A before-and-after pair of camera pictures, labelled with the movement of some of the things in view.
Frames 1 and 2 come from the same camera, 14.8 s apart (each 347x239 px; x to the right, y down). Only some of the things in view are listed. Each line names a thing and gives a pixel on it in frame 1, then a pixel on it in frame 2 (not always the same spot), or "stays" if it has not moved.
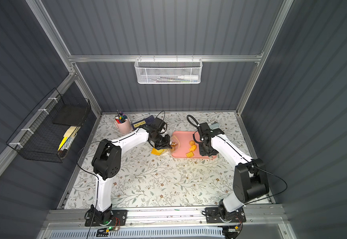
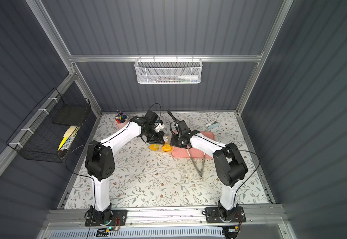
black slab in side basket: [71, 115] stays
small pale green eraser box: [214, 125] stays
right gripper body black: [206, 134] to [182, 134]
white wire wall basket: [168, 70] stays
